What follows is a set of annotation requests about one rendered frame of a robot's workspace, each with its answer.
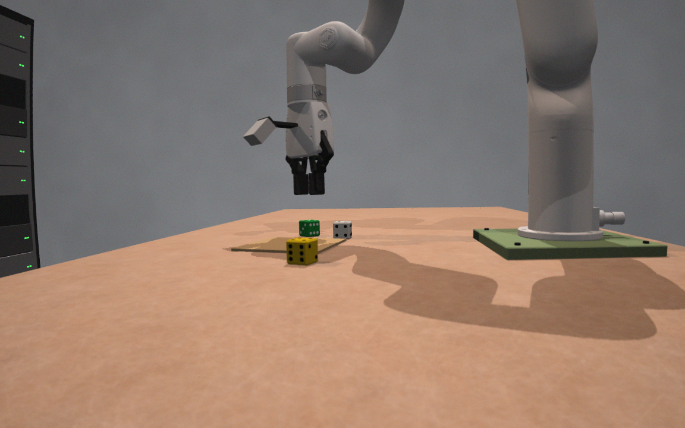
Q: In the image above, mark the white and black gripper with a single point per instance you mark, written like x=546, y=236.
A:
x=312, y=139

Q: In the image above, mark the green die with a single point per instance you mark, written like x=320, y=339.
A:
x=309, y=228

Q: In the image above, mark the tan square mat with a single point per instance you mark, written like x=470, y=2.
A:
x=278, y=245

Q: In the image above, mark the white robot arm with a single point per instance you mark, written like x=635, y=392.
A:
x=560, y=38

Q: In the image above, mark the yellow die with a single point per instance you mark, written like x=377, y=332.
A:
x=302, y=251

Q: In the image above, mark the white die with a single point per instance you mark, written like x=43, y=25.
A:
x=342, y=229

